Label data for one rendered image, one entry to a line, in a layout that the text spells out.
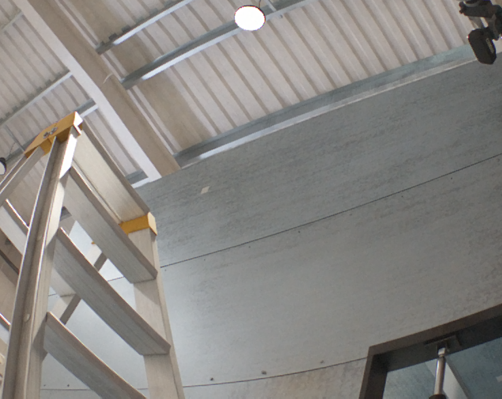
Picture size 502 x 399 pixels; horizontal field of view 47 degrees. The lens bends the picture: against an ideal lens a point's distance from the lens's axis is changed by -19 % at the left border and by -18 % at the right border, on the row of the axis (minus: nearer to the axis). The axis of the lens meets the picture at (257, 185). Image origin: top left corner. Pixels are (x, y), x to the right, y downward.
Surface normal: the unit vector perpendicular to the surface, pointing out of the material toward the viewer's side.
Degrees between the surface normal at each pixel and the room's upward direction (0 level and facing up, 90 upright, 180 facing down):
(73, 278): 180
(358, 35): 177
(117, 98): 90
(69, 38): 90
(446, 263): 90
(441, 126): 90
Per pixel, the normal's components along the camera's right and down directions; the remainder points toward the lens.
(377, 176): -0.53, -0.69
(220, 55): -0.22, 0.62
